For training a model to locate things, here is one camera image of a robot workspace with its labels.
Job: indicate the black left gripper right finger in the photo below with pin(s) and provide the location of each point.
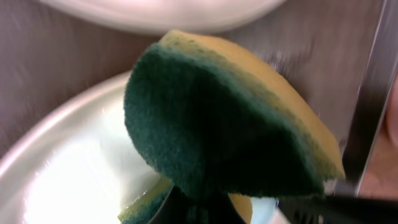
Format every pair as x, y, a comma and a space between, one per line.
338, 210

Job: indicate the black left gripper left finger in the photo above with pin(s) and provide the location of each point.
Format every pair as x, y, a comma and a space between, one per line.
177, 208

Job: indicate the teal and yellow sponge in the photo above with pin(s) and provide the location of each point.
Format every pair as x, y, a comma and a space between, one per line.
213, 118

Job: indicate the white plate blue stain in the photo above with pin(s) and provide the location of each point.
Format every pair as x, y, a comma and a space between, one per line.
78, 165

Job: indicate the plate with blue stain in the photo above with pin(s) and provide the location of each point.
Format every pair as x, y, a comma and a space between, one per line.
159, 16

